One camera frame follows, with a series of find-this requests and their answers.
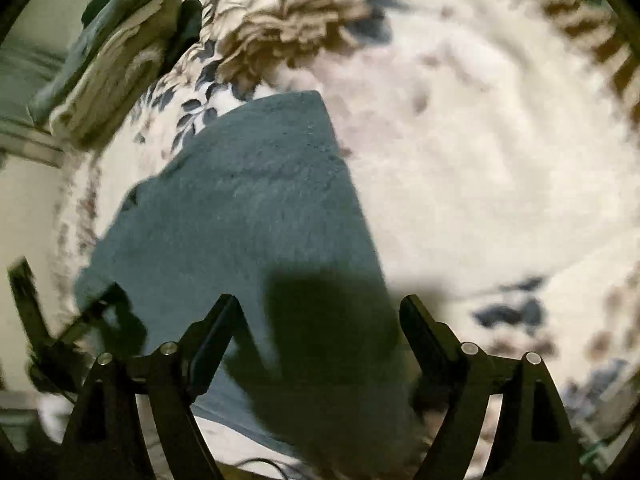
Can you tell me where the black cable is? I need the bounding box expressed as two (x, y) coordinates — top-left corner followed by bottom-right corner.
(231, 457), (307, 475)

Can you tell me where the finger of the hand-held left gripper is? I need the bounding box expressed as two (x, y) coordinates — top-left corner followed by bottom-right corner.
(7, 257), (57, 356)
(59, 282), (135, 347)

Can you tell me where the beige patterned folded cloth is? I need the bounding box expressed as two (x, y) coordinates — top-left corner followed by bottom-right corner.
(49, 0), (187, 148)

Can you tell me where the blue towel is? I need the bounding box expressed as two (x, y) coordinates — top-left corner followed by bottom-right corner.
(74, 90), (427, 462)

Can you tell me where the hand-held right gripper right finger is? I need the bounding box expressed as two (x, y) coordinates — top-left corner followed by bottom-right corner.
(399, 295), (585, 480)

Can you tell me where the floral bedspread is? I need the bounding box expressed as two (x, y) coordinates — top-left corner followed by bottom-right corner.
(36, 0), (640, 480)

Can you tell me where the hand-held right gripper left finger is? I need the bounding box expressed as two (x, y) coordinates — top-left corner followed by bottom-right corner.
(60, 293), (243, 480)

